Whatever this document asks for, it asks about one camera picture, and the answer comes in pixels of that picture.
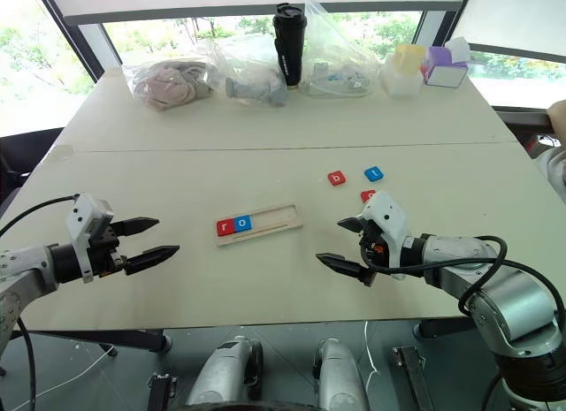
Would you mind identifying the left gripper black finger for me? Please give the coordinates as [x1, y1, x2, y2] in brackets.
[109, 216, 160, 238]
[119, 245, 181, 277]

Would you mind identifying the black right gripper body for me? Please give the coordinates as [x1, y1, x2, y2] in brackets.
[357, 220, 391, 271]

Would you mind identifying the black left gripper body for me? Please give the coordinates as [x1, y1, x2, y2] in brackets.
[88, 224, 127, 278]

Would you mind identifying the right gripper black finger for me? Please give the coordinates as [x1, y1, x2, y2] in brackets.
[315, 252, 378, 289]
[337, 216, 369, 234]

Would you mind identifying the wooden letter tray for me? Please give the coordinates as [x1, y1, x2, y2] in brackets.
[215, 203, 304, 247]

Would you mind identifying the silver robot leg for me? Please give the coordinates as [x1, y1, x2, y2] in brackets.
[312, 338, 371, 411]
[185, 335, 264, 407]

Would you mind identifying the black table leg bar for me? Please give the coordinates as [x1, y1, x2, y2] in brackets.
[11, 329, 172, 354]

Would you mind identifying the black table foot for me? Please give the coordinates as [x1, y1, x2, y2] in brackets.
[413, 316, 478, 339]

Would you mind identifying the black chair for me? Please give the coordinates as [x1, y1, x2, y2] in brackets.
[0, 126, 65, 202]

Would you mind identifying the plastic bag with pink items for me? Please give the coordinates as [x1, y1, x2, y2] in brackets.
[122, 57, 218, 113]

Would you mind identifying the clear bag with white parts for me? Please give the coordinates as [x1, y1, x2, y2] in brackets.
[302, 0, 382, 99]

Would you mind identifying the white box with yellow insert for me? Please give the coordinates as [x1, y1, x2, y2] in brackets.
[379, 43, 426, 99]

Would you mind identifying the plastic bag with grey tool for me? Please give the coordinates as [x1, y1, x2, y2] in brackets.
[210, 34, 289, 109]

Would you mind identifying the purple and white tissue box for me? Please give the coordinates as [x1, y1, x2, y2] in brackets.
[421, 36, 471, 89]

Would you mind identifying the black travel tumbler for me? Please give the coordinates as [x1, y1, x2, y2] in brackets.
[272, 3, 308, 88]

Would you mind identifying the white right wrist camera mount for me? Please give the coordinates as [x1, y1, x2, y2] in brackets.
[357, 191, 419, 280]

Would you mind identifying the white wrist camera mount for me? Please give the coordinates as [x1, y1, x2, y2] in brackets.
[65, 193, 115, 284]
[357, 191, 419, 280]

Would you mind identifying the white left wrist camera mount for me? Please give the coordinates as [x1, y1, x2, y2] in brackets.
[65, 193, 115, 284]

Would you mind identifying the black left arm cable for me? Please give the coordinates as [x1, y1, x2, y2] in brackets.
[0, 194, 77, 411]

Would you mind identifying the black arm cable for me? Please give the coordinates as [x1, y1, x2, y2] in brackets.
[360, 235, 566, 411]
[0, 194, 77, 411]

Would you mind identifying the white floor cable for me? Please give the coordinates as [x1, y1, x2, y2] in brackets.
[78, 343, 117, 373]
[363, 321, 383, 388]

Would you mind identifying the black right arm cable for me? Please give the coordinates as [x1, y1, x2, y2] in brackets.
[360, 235, 566, 411]

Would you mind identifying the black metal bracket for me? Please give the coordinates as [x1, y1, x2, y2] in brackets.
[392, 345, 433, 411]
[147, 372, 179, 411]

